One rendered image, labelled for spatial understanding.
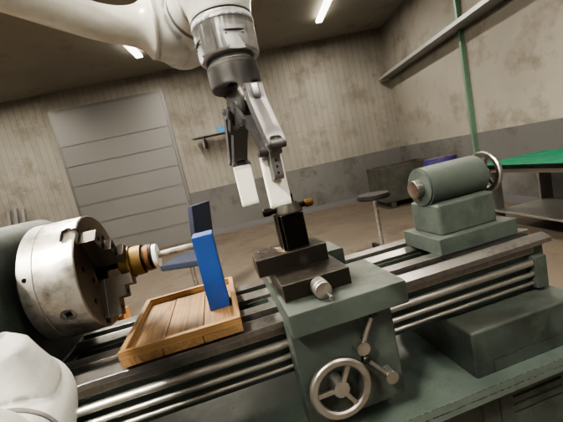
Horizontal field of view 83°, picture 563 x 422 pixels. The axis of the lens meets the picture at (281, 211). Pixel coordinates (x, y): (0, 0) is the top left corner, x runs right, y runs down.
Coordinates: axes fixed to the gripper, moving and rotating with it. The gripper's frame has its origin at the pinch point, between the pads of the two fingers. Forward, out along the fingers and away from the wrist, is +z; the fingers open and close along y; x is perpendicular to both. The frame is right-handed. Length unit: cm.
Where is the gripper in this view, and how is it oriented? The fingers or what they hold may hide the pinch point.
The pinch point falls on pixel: (262, 198)
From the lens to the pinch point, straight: 49.5
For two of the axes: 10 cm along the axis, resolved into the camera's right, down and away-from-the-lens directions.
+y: 3.9, 0.3, -9.2
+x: 8.9, -2.5, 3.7
